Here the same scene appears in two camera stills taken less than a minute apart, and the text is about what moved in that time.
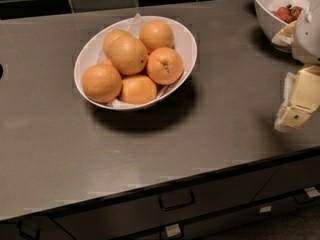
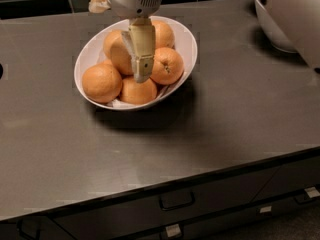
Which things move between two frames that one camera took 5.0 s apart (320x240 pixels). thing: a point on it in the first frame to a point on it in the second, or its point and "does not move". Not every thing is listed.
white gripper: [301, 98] to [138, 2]
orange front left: [101, 83] does not move
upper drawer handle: [177, 199] does not move
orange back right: [157, 34] does not move
